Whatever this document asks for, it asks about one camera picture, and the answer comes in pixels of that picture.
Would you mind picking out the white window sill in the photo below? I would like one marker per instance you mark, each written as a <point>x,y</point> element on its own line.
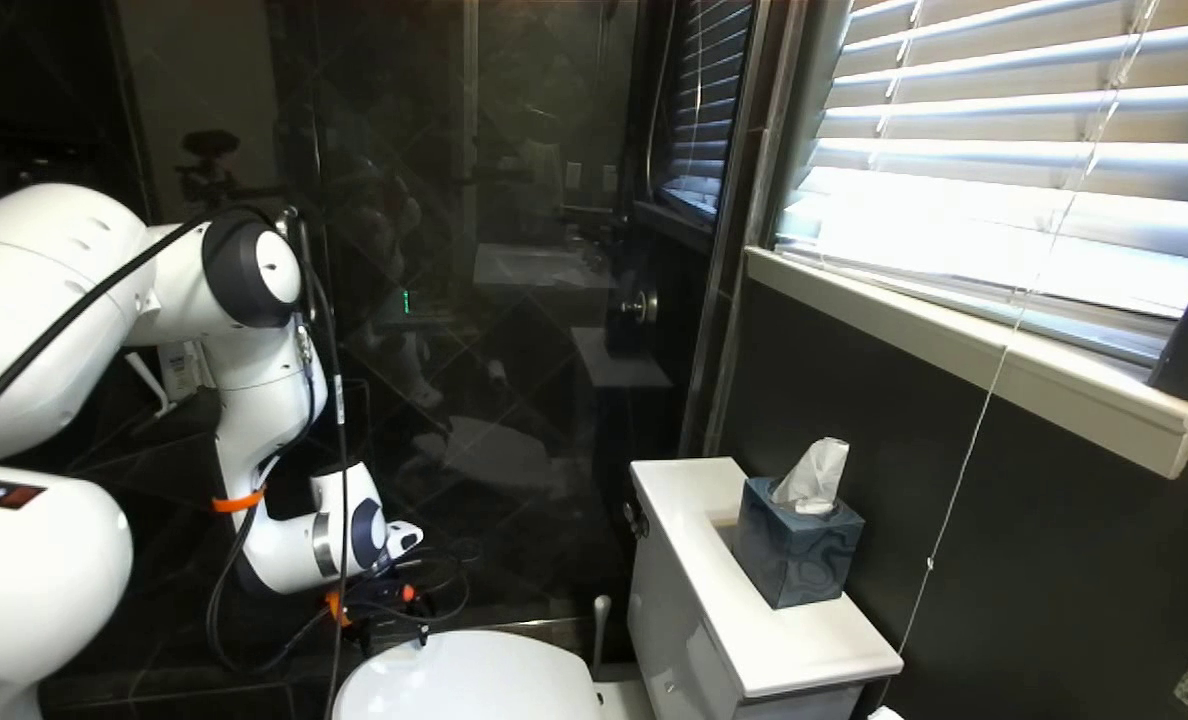
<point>993,354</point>

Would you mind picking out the dark blue tissue box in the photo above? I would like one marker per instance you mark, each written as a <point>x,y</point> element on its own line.
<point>796,547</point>

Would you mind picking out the white tissue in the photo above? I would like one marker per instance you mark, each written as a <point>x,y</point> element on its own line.
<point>813,481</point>

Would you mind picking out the white toilet lid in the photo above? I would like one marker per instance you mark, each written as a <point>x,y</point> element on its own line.
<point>474,680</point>

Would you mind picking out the black shower valve knob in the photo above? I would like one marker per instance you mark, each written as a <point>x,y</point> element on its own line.
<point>634,323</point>

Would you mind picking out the white window blinds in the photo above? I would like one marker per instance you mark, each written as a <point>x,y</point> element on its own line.
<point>1019,160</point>

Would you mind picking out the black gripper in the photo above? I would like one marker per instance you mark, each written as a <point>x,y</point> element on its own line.
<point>376,604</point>

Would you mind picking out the black wall hook fixture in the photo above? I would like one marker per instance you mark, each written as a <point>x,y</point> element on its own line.
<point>213,160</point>

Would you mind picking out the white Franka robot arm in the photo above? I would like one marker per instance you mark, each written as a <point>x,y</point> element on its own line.
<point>34,304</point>

